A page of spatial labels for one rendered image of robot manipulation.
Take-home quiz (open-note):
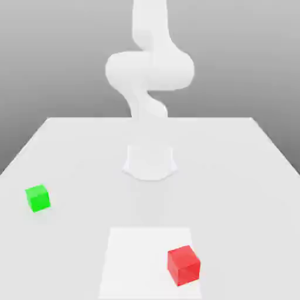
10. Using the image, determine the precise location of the small red cube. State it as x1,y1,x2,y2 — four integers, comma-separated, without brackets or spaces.
167,245,202,287

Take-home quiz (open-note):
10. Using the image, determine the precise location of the small green cube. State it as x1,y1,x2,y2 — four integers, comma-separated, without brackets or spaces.
25,184,52,213

